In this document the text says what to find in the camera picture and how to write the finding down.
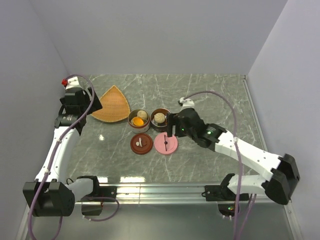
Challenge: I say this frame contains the white dumpling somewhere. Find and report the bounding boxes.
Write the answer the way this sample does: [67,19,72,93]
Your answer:
[153,112,166,125]

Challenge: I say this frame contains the dark steel lunch tin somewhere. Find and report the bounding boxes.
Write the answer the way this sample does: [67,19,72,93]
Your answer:
[150,108,171,132]

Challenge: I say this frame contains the pink round lid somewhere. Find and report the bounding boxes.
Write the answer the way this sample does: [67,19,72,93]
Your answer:
[154,132,178,155]

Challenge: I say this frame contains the orange egg tart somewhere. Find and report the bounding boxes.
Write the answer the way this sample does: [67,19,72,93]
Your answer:
[130,116,145,127]

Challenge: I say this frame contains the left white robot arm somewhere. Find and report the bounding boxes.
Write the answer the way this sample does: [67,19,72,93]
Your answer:
[22,87,102,217]

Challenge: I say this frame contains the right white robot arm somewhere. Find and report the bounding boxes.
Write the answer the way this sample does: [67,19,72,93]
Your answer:
[166,108,301,205]

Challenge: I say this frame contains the white steel lunch tin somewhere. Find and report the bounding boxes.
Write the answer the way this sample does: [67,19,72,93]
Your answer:
[128,109,151,134]

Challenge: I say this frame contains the woven bamboo tray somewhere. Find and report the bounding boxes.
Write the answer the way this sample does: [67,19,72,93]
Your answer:
[92,85,131,123]

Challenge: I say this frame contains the brown round lid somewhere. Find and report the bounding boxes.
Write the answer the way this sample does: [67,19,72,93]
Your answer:
[130,133,153,155]

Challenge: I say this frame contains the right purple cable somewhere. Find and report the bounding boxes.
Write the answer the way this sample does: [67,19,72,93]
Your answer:
[183,90,258,240]

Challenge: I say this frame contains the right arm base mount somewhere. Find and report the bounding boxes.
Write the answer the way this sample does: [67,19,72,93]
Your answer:
[201,182,236,219]

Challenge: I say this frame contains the aluminium rail frame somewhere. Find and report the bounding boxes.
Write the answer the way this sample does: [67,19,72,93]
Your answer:
[15,182,304,240]

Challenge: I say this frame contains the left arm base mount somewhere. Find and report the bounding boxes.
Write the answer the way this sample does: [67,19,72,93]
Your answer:
[75,185,120,222]

